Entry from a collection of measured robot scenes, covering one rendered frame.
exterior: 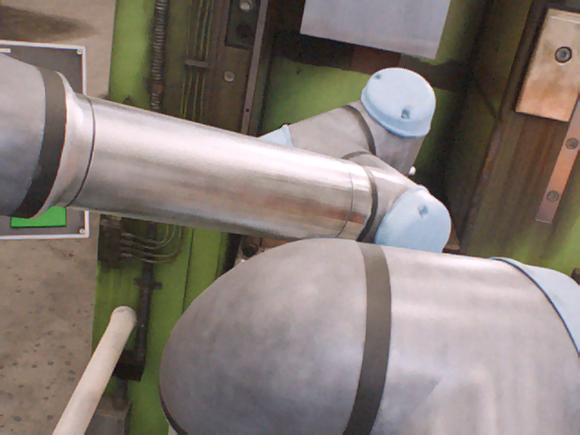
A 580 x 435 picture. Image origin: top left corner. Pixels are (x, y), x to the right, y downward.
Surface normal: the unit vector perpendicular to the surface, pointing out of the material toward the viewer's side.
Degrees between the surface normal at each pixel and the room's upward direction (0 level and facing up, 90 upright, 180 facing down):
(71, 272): 0
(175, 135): 31
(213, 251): 90
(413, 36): 90
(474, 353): 49
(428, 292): 26
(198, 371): 83
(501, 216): 90
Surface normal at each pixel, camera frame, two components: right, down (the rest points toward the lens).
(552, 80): -0.07, 0.44
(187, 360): -0.79, -0.05
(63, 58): 0.38, -0.03
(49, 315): 0.17, -0.88
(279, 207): 0.53, 0.39
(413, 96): 0.11, -0.55
